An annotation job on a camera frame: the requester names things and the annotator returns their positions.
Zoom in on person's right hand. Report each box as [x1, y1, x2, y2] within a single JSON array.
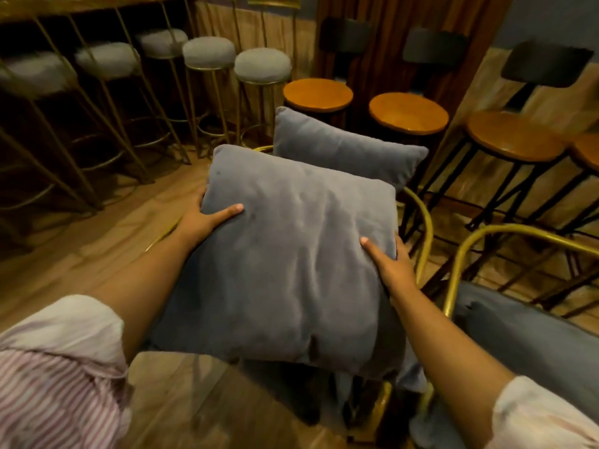
[[359, 233, 419, 302]]

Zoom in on large grey velvet cushion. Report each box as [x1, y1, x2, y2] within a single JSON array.
[[149, 145, 409, 380]]

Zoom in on person's left hand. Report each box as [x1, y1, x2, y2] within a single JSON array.
[[174, 186, 245, 251]]

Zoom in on wooden bar counter gold legs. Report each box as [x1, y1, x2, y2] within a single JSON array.
[[0, 0, 303, 166]]

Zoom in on gold frame grey armchair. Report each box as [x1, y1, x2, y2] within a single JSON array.
[[145, 145, 436, 442], [409, 224, 599, 449]]

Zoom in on grey padded gold bar stool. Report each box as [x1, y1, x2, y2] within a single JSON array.
[[182, 36, 237, 159], [233, 47, 293, 148], [70, 41, 156, 185], [133, 28, 209, 151], [0, 50, 105, 252]]

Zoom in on person's right forearm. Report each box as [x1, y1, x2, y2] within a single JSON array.
[[388, 285, 516, 423]]

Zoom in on white pink striped shirt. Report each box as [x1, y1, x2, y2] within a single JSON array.
[[0, 294, 599, 449]]

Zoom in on person's left forearm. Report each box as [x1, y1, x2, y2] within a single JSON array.
[[91, 229, 193, 365]]

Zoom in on wooden seat black bar stool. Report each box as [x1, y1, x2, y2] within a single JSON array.
[[368, 28, 470, 184], [283, 17, 373, 132], [496, 132, 599, 319], [402, 40, 595, 244]]

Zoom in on small grey velvet cushion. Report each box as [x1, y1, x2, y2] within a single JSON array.
[[272, 106, 429, 193]]

